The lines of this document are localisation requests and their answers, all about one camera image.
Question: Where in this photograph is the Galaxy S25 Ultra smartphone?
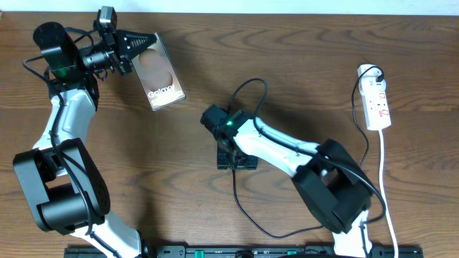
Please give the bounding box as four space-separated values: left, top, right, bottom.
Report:
132 33 186 111

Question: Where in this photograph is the black charging cable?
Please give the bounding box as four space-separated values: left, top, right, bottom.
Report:
231 65 385 240

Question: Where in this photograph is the white power strip cord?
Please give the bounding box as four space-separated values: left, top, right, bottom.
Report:
378 129 399 258

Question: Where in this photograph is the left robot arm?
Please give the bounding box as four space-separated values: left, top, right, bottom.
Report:
13 19 157 257

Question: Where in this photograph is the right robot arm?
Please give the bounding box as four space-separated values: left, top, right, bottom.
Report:
200 105 378 257

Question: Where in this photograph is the white power strip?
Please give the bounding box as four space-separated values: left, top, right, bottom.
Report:
357 64 392 131

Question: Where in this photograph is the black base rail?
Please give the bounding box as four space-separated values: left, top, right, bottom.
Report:
63 245 424 258

